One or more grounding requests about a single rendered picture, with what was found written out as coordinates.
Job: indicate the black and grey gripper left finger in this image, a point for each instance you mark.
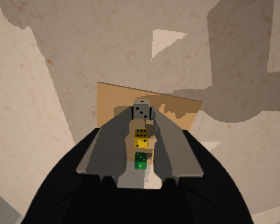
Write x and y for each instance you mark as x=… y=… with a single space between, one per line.
x=101 y=153

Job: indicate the green die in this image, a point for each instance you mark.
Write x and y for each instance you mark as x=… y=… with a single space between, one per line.
x=140 y=160

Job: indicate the orange flat mat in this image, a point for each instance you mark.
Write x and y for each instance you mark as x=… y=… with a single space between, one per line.
x=113 y=99

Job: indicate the yellow die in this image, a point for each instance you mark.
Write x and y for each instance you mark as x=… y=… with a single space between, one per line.
x=141 y=138

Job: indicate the white die with black pips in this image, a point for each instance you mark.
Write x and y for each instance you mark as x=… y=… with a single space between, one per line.
x=141 y=108

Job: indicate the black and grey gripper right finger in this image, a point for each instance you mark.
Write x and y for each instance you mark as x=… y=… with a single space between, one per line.
x=179 y=155

